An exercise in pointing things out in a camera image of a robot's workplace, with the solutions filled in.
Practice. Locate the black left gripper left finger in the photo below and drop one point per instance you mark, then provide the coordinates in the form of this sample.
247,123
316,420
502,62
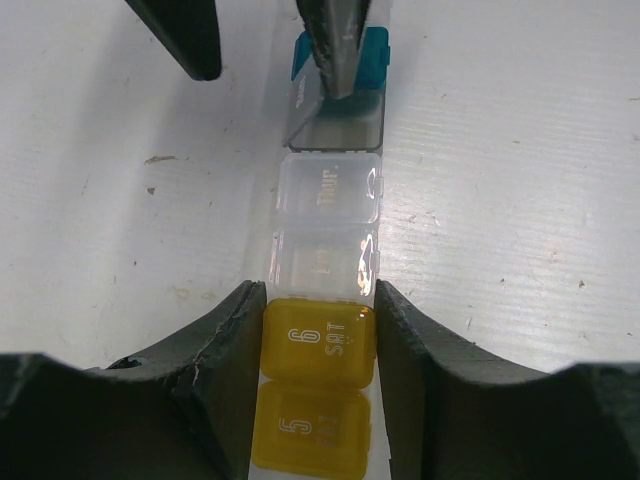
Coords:
182,408

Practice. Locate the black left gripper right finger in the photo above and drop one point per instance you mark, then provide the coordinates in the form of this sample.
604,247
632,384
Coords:
456,411

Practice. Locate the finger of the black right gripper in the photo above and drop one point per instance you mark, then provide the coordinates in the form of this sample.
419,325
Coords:
189,31
336,29

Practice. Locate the weekly pill organizer strip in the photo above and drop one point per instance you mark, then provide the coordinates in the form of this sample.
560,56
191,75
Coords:
318,205

